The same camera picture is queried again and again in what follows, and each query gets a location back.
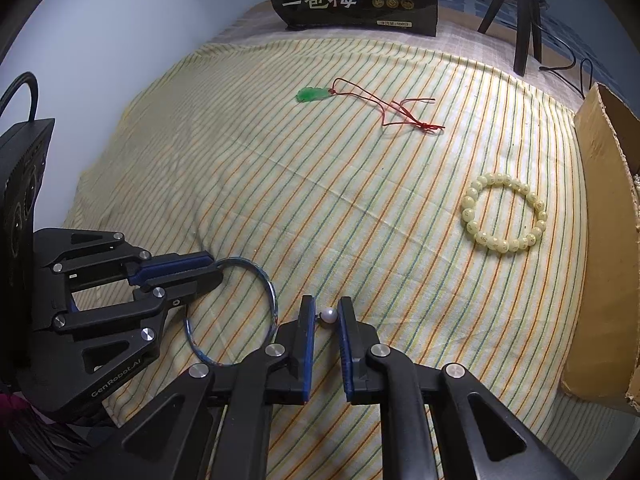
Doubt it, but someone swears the blue bangle bracelet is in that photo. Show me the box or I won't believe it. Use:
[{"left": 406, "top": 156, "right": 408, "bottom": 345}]
[{"left": 183, "top": 256, "right": 279, "bottom": 366}]

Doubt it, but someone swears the green jade pendant red cord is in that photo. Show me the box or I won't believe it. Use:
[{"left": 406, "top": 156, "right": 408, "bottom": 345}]
[{"left": 295, "top": 76, "right": 446, "bottom": 136}]

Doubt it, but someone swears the brown cardboard box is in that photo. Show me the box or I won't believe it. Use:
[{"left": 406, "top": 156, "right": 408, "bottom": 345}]
[{"left": 561, "top": 84, "right": 639, "bottom": 415}]

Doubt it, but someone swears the yellow striped cloth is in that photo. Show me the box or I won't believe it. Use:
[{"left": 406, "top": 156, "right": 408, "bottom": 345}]
[{"left": 66, "top": 38, "right": 620, "bottom": 479}]

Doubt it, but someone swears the black tripod stand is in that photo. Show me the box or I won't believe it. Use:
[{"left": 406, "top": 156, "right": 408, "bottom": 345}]
[{"left": 476, "top": 0, "right": 545, "bottom": 77}]

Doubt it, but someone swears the black camera box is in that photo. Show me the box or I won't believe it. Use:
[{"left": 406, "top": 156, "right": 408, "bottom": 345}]
[{"left": 1, "top": 118, "right": 55, "bottom": 285}]

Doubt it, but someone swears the cream bead bracelet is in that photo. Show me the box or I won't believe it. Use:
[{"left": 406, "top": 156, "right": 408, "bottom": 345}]
[{"left": 460, "top": 171, "right": 549, "bottom": 256}]

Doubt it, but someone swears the black power cable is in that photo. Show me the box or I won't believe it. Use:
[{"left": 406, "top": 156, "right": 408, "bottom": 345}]
[{"left": 534, "top": 0, "right": 597, "bottom": 101}]

